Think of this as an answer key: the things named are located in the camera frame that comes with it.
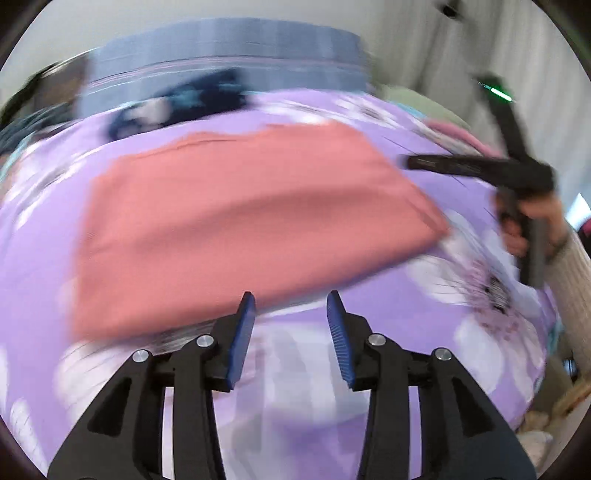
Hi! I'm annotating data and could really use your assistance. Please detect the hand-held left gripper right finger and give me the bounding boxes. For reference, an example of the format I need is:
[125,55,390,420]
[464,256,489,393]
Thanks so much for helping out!
[325,290,539,480]

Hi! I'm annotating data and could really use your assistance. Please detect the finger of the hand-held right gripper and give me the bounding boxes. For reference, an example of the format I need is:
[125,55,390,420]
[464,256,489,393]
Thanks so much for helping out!
[405,154,506,180]

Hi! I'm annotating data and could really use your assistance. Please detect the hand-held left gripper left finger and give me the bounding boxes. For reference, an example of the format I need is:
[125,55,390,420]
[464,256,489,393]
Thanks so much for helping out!
[48,291,257,480]

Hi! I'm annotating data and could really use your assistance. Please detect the coral knit sweater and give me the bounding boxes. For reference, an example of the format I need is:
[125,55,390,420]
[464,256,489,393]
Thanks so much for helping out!
[69,121,451,340]

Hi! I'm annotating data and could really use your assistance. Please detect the pink folded clothes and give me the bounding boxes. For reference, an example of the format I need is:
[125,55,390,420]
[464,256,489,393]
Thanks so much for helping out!
[425,119,502,158]

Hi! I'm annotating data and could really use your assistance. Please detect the person's right hand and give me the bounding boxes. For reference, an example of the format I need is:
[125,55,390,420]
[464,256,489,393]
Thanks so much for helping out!
[500,191,570,260]

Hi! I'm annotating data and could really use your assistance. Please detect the green pillow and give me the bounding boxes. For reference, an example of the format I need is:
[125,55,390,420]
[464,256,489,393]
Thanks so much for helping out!
[381,85,469,130]

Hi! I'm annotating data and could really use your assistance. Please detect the purple floral blanket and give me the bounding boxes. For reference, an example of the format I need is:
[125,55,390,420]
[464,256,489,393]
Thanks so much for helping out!
[0,88,561,480]

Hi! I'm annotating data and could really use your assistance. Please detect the white pleated curtain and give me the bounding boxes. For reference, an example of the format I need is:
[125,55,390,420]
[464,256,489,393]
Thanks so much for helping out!
[351,0,591,217]

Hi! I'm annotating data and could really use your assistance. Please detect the black lamp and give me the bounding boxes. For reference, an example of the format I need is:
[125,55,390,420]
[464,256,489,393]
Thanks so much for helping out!
[436,0,465,20]

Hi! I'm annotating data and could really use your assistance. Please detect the navy star paw blanket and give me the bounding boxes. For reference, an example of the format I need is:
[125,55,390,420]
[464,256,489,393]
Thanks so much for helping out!
[107,69,252,141]

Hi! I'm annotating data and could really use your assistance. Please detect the blue plaid pillow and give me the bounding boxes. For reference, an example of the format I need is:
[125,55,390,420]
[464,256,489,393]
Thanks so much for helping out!
[76,17,375,121]

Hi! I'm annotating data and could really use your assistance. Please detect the dark teal fleece blanket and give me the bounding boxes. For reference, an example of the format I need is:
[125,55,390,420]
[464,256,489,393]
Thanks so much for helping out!
[0,117,51,160]

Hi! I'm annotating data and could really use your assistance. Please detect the dark patterned bedsheet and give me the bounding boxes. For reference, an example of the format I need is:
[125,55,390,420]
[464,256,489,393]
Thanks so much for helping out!
[28,58,93,125]

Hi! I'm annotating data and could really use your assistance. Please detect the black garment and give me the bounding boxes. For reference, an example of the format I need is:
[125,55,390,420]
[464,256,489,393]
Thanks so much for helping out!
[0,62,63,121]

